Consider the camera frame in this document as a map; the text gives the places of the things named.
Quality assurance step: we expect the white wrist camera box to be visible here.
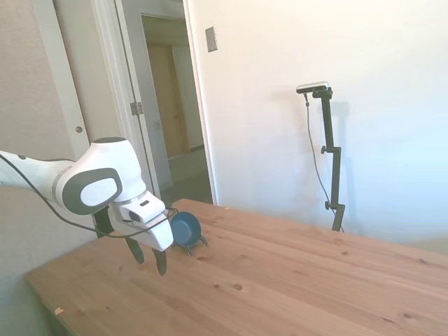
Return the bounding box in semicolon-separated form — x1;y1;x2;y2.
120;198;167;225

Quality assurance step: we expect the white closet door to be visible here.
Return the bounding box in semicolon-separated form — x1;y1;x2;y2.
54;0;106;162

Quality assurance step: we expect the wooden hallway door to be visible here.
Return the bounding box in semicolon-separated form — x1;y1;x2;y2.
146;45;192;158

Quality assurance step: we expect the black tower speaker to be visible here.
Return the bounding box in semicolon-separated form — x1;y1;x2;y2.
92;209;115;239

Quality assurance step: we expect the black wire dish rack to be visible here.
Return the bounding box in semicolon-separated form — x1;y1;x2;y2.
167;208;210;256

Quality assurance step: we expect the black camera stand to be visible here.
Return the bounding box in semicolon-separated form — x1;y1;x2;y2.
312;87;347;232

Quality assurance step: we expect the open grey white door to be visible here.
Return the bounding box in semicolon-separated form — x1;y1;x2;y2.
115;0;173;199

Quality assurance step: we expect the grey wall switch plate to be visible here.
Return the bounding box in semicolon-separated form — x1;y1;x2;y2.
204;26;219;53

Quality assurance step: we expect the blue bowl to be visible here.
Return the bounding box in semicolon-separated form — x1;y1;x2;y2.
170;211;202;249

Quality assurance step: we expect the silver black stereo camera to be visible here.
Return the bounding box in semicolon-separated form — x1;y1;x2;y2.
296;80;330;95

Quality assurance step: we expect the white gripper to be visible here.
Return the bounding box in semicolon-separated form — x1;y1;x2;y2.
111;206;175;277

